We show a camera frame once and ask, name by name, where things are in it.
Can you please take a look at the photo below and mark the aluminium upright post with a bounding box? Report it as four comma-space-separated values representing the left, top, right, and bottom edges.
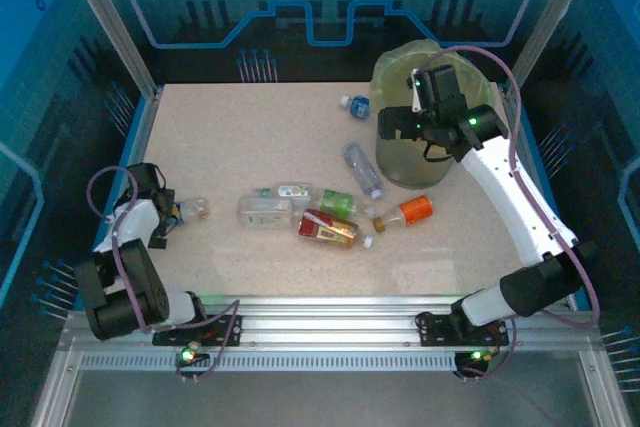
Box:
53, 0, 164, 98
507, 0, 604, 88

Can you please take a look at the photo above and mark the clear rectangular plastic bottle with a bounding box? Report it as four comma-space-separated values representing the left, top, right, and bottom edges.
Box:
236, 195, 307, 230

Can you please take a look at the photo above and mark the blue white label bottle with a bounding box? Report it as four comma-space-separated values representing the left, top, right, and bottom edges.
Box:
169, 195, 211, 224

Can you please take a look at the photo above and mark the red gold label tea bottle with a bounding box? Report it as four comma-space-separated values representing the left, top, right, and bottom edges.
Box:
298, 208, 375, 251

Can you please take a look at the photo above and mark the green label plastic bottle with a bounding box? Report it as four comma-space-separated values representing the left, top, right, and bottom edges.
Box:
319, 189, 377, 219

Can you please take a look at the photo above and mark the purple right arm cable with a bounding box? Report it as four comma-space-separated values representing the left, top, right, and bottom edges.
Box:
422, 45, 601, 382

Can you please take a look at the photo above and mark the orange label bottle gold cap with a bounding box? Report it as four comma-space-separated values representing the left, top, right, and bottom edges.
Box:
372, 195, 434, 235

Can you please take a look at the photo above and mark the bin with yellow-green bag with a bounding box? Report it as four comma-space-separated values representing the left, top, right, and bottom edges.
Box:
370, 38, 495, 192

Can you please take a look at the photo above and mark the blue aluminium side rail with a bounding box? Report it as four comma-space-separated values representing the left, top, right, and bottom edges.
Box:
499, 81, 594, 311
74, 85, 165, 311

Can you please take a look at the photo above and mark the small LED circuit board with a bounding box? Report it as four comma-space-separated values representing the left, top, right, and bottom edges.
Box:
174, 341, 211, 383
452, 346, 494, 383

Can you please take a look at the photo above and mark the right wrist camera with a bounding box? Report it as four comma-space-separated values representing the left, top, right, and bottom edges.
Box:
407, 68, 427, 114

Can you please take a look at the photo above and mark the short blue label water bottle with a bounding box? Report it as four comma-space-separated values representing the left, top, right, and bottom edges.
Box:
339, 94, 374, 122

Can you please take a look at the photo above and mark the long clear plastic bottle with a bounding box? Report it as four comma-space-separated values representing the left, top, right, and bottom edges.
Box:
341, 141, 386, 200

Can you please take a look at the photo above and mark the clear bottle green cap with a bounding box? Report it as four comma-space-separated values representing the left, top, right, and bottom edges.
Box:
254, 183, 322, 201

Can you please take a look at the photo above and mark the slotted metal strip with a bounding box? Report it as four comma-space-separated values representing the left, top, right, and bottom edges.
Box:
77, 351, 594, 373

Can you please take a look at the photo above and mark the aluminium frame rail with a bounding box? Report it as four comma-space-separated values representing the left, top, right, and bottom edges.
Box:
59, 295, 606, 354

